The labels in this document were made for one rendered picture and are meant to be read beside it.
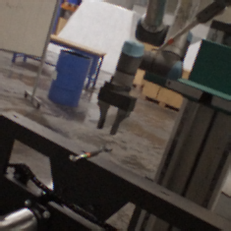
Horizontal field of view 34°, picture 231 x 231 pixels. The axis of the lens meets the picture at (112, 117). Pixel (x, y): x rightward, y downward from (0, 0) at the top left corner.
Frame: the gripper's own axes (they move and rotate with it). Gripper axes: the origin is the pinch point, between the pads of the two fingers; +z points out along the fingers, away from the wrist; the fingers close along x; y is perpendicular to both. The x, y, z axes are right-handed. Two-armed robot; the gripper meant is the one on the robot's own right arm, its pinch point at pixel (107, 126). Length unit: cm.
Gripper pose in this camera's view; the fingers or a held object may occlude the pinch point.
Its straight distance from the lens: 137.8
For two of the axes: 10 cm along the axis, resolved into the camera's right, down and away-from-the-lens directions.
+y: 4.6, -0.7, 8.8
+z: -3.0, 9.2, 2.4
